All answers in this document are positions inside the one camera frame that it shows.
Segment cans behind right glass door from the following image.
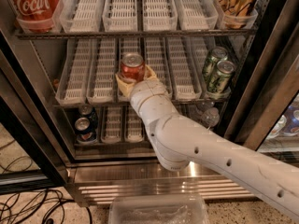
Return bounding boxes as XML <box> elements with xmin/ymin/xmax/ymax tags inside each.
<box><xmin>267</xmin><ymin>102</ymin><xmax>299</xmax><ymax>139</ymax></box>

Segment middle shelf far left tray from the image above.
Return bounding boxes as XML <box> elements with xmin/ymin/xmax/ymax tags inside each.
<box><xmin>55</xmin><ymin>39</ymin><xmax>93</xmax><ymax>105</ymax></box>

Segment green can front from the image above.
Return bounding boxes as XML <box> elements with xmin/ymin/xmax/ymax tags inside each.
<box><xmin>206</xmin><ymin>61</ymin><xmax>235</xmax><ymax>93</ymax></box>

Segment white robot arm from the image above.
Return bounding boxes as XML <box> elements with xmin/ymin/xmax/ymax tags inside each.
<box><xmin>115</xmin><ymin>67</ymin><xmax>299</xmax><ymax>222</ymax></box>

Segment black floor cables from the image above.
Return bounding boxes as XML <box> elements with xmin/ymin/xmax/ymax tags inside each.
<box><xmin>0</xmin><ymin>137</ymin><xmax>93</xmax><ymax>224</ymax></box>

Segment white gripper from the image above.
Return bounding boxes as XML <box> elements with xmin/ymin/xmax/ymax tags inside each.
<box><xmin>116</xmin><ymin>65</ymin><xmax>177</xmax><ymax>125</ymax></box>

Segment middle shelf centre tray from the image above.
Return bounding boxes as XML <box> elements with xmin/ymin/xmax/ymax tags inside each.
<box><xmin>117</xmin><ymin>37</ymin><xmax>141</xmax><ymax>102</ymax></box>

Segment blue pepsi can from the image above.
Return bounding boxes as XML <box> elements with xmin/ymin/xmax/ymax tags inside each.
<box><xmin>75</xmin><ymin>118</ymin><xmax>96</xmax><ymax>144</ymax></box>
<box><xmin>78</xmin><ymin>105</ymin><xmax>98</xmax><ymax>128</ymax></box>

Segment gold brown can top right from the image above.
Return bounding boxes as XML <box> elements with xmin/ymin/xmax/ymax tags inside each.
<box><xmin>214</xmin><ymin>0</ymin><xmax>258</xmax><ymax>29</ymax></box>

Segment blue Pepsi can rear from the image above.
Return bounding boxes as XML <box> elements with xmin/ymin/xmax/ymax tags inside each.
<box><xmin>78</xmin><ymin>105</ymin><xmax>98</xmax><ymax>128</ymax></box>

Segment blue Pepsi can front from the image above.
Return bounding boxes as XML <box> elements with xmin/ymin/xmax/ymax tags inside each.
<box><xmin>75</xmin><ymin>118</ymin><xmax>96</xmax><ymax>144</ymax></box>

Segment clear plastic bin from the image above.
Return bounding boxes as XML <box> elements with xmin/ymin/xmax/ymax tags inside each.
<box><xmin>108</xmin><ymin>194</ymin><xmax>210</xmax><ymax>224</ymax></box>

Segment shelf tray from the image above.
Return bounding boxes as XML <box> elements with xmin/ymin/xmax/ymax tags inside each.
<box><xmin>86</xmin><ymin>38</ymin><xmax>117</xmax><ymax>105</ymax></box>
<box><xmin>144</xmin><ymin>37</ymin><xmax>173</xmax><ymax>97</ymax></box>
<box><xmin>55</xmin><ymin>39</ymin><xmax>93</xmax><ymax>105</ymax></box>
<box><xmin>117</xmin><ymin>37</ymin><xmax>141</xmax><ymax>102</ymax></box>
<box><xmin>166</xmin><ymin>37</ymin><xmax>202</xmax><ymax>101</ymax></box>

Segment clear water bottle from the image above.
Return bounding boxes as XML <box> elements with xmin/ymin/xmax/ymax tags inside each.
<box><xmin>190</xmin><ymin>102</ymin><xmax>220</xmax><ymax>129</ymax></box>

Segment large red Coca-Cola can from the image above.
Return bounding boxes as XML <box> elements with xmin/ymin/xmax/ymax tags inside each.
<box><xmin>12</xmin><ymin>0</ymin><xmax>62</xmax><ymax>33</ymax></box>

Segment green can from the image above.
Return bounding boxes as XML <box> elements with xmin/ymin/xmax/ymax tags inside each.
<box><xmin>206</xmin><ymin>61</ymin><xmax>235</xmax><ymax>93</ymax></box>
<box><xmin>202</xmin><ymin>46</ymin><xmax>228</xmax><ymax>81</ymax></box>

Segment red coke can shelf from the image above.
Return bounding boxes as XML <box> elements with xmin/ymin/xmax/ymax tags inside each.
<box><xmin>121</xmin><ymin>52</ymin><xmax>145</xmax><ymax>82</ymax></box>

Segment green can rear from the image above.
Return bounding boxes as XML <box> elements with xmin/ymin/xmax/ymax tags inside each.
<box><xmin>202</xmin><ymin>46</ymin><xmax>228</xmax><ymax>81</ymax></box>

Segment stainless steel fridge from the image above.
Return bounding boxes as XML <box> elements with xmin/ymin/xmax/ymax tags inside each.
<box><xmin>0</xmin><ymin>0</ymin><xmax>299</xmax><ymax>206</ymax></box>

